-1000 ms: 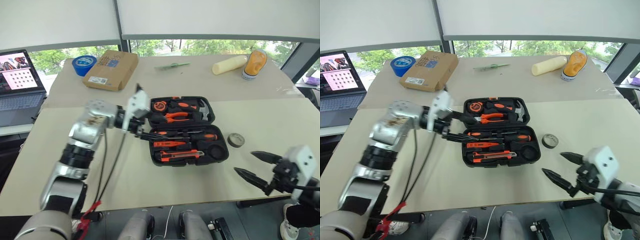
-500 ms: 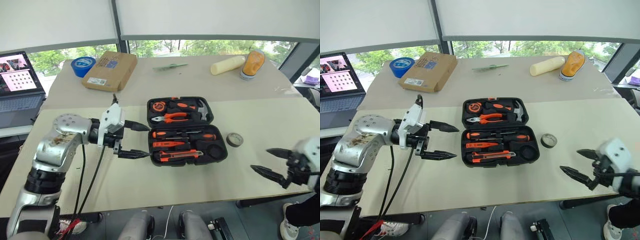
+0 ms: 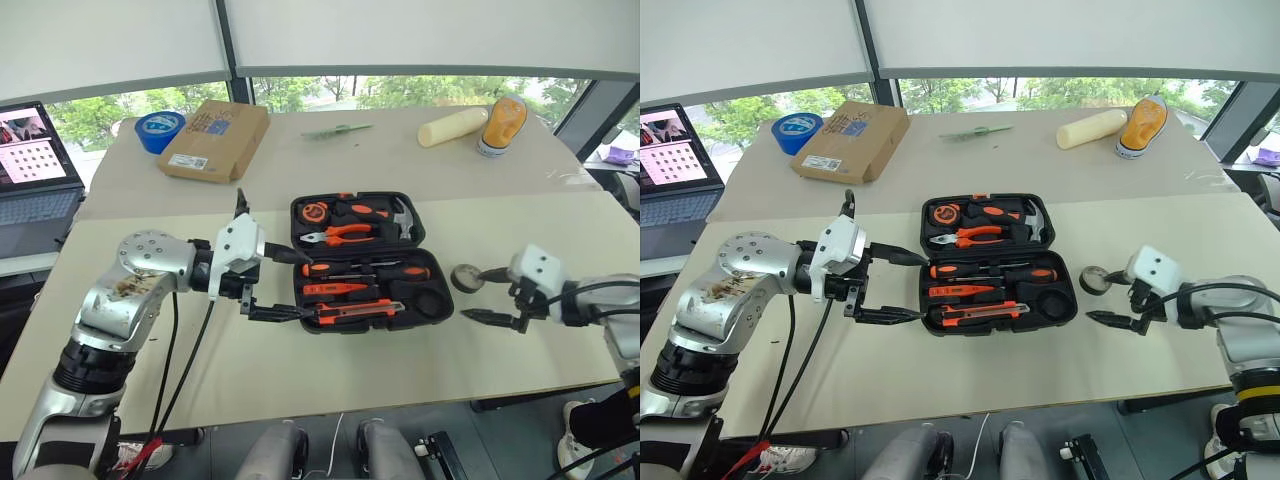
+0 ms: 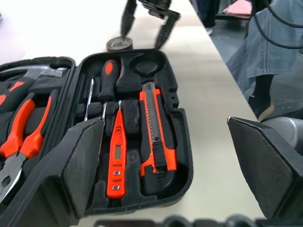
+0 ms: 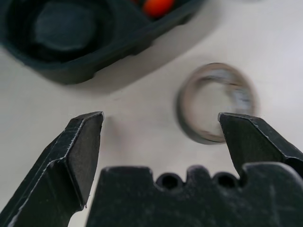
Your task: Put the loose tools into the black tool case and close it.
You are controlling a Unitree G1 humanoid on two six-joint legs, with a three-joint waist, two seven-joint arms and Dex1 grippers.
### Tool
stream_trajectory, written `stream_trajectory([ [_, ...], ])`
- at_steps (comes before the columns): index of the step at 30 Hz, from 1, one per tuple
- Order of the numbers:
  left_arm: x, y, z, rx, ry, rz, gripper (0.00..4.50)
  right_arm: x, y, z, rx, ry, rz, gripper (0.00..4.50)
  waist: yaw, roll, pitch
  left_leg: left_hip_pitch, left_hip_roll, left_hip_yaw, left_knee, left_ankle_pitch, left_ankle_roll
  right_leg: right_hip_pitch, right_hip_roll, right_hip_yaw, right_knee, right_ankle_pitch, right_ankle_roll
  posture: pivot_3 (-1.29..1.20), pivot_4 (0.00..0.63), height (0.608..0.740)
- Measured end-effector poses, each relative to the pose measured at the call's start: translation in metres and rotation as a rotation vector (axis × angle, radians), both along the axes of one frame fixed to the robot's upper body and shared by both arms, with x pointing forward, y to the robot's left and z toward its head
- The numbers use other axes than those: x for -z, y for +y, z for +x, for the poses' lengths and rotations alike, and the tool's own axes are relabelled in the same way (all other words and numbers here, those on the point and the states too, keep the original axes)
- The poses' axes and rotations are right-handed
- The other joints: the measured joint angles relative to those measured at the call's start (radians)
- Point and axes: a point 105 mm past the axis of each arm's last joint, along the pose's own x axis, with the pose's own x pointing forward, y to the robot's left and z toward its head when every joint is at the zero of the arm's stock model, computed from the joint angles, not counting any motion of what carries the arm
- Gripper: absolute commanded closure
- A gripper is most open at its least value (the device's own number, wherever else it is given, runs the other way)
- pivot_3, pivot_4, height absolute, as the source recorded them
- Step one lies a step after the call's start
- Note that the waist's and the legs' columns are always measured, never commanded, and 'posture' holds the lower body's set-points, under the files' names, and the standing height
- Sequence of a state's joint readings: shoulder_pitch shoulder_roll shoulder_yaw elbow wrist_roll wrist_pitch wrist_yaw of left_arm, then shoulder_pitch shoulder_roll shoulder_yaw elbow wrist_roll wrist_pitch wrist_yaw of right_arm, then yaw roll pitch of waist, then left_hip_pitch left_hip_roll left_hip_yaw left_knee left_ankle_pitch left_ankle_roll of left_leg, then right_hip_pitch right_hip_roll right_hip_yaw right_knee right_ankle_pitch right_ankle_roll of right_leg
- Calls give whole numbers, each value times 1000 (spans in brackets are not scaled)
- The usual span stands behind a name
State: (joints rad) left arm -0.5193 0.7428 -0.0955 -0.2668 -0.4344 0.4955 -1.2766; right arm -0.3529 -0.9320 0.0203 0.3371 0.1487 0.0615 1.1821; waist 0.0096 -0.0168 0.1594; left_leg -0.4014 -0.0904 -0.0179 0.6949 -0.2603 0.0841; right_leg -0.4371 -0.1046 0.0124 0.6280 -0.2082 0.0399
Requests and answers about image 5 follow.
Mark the grey tape roll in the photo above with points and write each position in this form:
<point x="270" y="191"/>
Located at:
<point x="184" y="113"/>

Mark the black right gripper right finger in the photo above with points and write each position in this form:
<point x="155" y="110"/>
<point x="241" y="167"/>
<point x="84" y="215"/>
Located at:
<point x="255" y="142"/>

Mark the beige table cover sheet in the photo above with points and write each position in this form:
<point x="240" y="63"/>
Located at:
<point x="142" y="99"/>

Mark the large orange black screwdriver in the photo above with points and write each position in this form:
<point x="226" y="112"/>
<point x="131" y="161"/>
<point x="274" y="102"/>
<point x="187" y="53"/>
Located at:
<point x="157" y="7"/>

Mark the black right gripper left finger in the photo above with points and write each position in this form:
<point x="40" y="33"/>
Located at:
<point x="59" y="170"/>

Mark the black tool case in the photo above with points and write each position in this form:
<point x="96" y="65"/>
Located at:
<point x="113" y="35"/>

